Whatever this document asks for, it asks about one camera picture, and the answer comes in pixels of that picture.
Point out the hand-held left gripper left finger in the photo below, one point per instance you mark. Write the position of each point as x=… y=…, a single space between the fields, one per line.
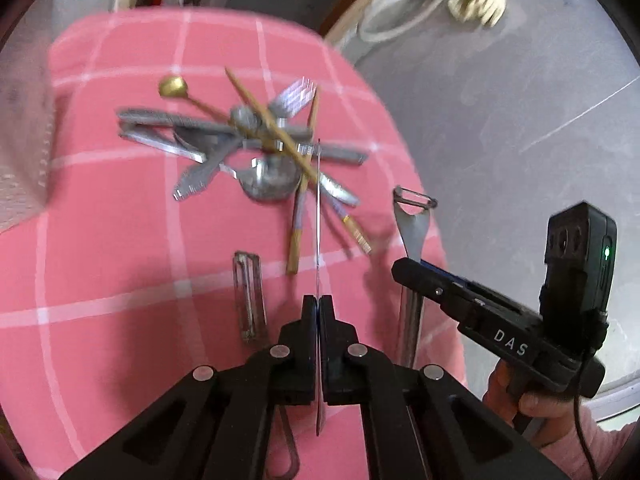
x=300 y=360

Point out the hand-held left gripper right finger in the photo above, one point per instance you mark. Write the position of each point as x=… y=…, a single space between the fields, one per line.
x=334 y=360

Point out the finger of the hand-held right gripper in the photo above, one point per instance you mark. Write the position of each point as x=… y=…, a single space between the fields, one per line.
x=495 y=301
x=425 y=282

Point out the steel Y-shaped peeler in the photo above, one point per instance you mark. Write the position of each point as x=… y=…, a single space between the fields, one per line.
x=412 y=230

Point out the thin steel knife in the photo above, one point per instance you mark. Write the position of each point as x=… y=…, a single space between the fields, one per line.
x=318 y=220

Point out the steel spoon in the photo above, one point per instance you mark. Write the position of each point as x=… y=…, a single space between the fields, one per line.
x=272 y=180
x=245 y=119

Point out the white perforated utensil holder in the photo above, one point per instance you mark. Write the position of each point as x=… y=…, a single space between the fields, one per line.
x=25 y=150

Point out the person's right hand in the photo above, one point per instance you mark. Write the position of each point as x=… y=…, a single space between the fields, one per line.
x=542 y=405

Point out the grey flat utensil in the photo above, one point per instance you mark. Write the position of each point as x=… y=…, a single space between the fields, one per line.
x=340 y=152
x=165 y=117

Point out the pink checked tablecloth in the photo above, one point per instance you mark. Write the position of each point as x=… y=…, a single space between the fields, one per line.
x=150 y=270

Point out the steel fork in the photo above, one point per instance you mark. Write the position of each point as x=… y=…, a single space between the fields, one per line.
x=195 y=182
x=295 y=95

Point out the steel table knife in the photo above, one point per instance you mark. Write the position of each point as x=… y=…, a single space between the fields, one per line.
x=160 y=146

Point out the gold spoon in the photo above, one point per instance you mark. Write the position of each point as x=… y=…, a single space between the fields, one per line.
x=172 y=87

